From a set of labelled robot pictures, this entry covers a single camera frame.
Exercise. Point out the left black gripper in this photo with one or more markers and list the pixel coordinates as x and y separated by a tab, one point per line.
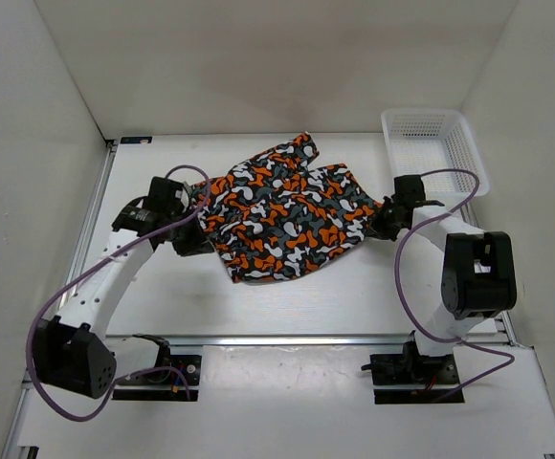
198	244

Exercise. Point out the aluminium front rail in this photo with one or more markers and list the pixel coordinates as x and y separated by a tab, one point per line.
285	340

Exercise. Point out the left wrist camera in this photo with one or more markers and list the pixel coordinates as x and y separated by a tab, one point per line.
184	193

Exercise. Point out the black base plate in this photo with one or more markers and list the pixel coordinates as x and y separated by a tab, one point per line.
400	380
166	386

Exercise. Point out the small dark label sticker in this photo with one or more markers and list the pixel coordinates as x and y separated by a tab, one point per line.
136	140

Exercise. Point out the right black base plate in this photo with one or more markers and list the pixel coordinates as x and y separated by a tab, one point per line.
400	380

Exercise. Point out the orange camouflage shorts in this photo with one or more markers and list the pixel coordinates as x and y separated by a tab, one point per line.
274	217

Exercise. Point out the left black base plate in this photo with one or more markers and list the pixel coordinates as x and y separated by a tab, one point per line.
166	386

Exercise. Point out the white plastic basket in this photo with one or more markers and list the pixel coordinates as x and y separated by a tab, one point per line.
422	140

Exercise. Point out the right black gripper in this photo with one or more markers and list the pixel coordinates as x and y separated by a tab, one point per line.
377	229

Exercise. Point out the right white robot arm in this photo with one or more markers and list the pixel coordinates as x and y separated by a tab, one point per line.
478	278

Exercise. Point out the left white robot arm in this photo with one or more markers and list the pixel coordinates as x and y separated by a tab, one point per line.
69	350

